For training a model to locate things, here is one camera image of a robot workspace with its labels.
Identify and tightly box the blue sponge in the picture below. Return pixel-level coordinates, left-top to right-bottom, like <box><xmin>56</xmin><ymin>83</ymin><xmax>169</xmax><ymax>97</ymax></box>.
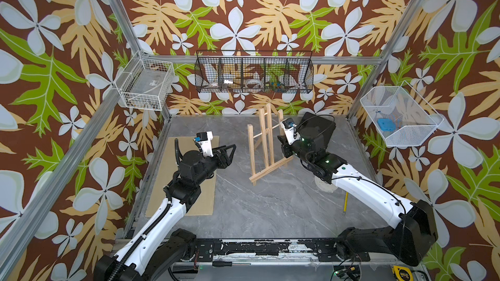
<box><xmin>377</xmin><ymin>118</ymin><xmax>397</xmax><ymax>133</ymax></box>

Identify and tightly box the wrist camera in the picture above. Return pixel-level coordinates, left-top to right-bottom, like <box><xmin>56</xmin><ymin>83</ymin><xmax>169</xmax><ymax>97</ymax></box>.
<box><xmin>281</xmin><ymin>118</ymin><xmax>300</xmax><ymax>145</ymax></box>
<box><xmin>193</xmin><ymin>131</ymin><xmax>214</xmax><ymax>157</ymax></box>

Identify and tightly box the white wire basket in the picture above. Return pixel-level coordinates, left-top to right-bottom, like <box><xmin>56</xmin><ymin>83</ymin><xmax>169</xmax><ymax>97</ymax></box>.
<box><xmin>361</xmin><ymin>82</ymin><xmax>444</xmax><ymax>148</ymax></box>
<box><xmin>115</xmin><ymin>52</ymin><xmax>176</xmax><ymax>111</ymax></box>

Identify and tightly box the wooden easel frame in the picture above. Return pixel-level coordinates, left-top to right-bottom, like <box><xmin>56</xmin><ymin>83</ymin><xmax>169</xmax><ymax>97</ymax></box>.
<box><xmin>247</xmin><ymin>104</ymin><xmax>292</xmax><ymax>186</ymax></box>

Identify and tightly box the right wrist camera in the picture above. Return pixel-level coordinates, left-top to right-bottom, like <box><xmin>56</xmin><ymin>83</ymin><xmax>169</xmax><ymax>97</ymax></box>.
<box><xmin>281</xmin><ymin>118</ymin><xmax>300</xmax><ymax>145</ymax></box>

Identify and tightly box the white tape roll in basket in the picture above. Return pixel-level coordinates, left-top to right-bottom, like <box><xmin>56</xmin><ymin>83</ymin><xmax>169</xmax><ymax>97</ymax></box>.
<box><xmin>245</xmin><ymin>79</ymin><xmax>264</xmax><ymax>90</ymax></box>

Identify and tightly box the yellow tape measure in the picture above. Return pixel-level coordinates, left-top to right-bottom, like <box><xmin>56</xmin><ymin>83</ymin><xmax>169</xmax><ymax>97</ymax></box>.
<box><xmin>391</xmin><ymin>265</ymin><xmax>414</xmax><ymax>281</ymax></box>

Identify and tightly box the black plastic case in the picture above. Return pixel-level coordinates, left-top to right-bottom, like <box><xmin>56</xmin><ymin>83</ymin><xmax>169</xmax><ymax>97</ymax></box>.
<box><xmin>296</xmin><ymin>112</ymin><xmax>336</xmax><ymax>154</ymax></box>

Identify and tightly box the white wire basket left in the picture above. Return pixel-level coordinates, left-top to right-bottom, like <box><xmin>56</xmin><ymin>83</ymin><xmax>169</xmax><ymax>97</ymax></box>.
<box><xmin>115</xmin><ymin>52</ymin><xmax>176</xmax><ymax>111</ymax></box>

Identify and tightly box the black wire basket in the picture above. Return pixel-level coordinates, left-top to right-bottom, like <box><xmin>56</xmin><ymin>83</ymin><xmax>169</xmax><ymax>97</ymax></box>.
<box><xmin>193</xmin><ymin>50</ymin><xmax>314</xmax><ymax>94</ymax></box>

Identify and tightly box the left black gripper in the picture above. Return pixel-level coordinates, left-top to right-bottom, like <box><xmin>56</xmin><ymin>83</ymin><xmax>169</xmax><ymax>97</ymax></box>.
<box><xmin>193</xmin><ymin>144</ymin><xmax>234</xmax><ymax>188</ymax></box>

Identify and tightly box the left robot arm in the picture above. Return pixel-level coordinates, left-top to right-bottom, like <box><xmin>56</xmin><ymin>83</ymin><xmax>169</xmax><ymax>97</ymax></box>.
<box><xmin>93</xmin><ymin>132</ymin><xmax>236</xmax><ymax>280</ymax></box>

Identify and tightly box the yellow pencil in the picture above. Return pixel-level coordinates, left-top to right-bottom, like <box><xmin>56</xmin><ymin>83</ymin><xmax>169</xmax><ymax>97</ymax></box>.
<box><xmin>342</xmin><ymin>192</ymin><xmax>349</xmax><ymax>216</ymax></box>

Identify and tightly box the white wire basket right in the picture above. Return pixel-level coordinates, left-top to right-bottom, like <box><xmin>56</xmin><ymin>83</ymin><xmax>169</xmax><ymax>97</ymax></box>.
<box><xmin>361</xmin><ymin>82</ymin><xmax>444</xmax><ymax>148</ymax></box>

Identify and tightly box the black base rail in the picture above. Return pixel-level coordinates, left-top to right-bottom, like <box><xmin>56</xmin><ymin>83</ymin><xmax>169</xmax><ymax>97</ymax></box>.
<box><xmin>163</xmin><ymin>237</ymin><xmax>371</xmax><ymax>263</ymax></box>

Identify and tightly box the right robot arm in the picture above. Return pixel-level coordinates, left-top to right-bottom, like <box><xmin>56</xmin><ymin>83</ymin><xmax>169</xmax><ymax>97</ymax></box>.
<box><xmin>278</xmin><ymin>134</ymin><xmax>438</xmax><ymax>267</ymax></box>

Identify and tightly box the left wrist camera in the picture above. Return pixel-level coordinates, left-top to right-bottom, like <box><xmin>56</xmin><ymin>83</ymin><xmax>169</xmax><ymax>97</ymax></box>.
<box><xmin>193</xmin><ymin>131</ymin><xmax>214</xmax><ymax>157</ymax></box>

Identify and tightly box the black screwdriver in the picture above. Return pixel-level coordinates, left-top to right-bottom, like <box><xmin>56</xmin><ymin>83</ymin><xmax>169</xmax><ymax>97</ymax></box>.
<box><xmin>212</xmin><ymin>261</ymin><xmax>251</xmax><ymax>267</ymax></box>

